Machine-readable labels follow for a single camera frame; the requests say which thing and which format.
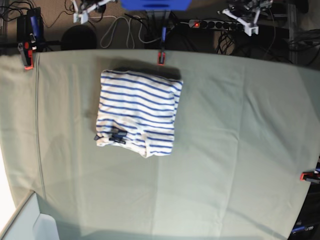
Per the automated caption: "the white bin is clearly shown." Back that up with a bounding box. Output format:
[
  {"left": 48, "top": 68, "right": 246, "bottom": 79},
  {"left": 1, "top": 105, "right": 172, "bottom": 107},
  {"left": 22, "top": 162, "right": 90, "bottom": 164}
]
[{"left": 0, "top": 191, "right": 60, "bottom": 240}]

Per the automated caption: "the red black clamp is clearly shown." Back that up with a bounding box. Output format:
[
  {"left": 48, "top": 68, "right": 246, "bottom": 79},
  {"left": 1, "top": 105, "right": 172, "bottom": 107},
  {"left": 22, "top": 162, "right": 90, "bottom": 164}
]
[
  {"left": 300, "top": 168, "right": 320, "bottom": 184},
  {"left": 157, "top": 26, "right": 167, "bottom": 66},
  {"left": 16, "top": 12, "right": 43, "bottom": 70}
]

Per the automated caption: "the red black clamp centre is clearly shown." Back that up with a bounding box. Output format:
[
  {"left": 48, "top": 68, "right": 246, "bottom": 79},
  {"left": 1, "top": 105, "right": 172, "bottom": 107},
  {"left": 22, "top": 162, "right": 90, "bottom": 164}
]
[{"left": 157, "top": 26, "right": 167, "bottom": 66}]

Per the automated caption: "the red black clamp right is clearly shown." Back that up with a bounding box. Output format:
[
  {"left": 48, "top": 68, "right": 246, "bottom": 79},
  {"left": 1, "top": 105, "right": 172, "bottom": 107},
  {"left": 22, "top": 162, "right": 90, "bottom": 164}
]
[{"left": 300, "top": 168, "right": 320, "bottom": 184}]

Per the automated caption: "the blue box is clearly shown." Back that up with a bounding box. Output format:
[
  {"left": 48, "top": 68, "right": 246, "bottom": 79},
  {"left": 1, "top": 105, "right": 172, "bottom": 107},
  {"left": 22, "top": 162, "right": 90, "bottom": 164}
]
[{"left": 120, "top": 0, "right": 192, "bottom": 11}]

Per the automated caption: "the white cable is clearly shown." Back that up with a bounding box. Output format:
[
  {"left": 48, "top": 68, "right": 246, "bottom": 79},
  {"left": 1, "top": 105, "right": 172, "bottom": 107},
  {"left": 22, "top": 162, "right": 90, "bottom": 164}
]
[{"left": 99, "top": 15, "right": 163, "bottom": 49}]

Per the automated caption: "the red black clamp left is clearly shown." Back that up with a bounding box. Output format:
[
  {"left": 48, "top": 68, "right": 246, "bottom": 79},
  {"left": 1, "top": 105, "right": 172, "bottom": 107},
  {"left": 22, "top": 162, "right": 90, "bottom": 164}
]
[{"left": 16, "top": 12, "right": 43, "bottom": 70}]

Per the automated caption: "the black round stool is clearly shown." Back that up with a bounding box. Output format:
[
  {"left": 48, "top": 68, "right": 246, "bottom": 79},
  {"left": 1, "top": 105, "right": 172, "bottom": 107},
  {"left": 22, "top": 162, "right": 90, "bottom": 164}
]
[{"left": 60, "top": 25, "right": 97, "bottom": 51}]

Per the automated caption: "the blue white striped t-shirt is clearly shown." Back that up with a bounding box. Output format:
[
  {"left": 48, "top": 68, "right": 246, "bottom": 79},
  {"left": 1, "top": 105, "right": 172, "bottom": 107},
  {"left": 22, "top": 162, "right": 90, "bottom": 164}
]
[{"left": 94, "top": 70, "right": 184, "bottom": 158}]

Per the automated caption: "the black power strip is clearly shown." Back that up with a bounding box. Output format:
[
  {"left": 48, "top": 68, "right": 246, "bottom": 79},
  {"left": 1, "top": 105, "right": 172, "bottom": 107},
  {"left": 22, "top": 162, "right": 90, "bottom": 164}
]
[{"left": 188, "top": 19, "right": 244, "bottom": 32}]

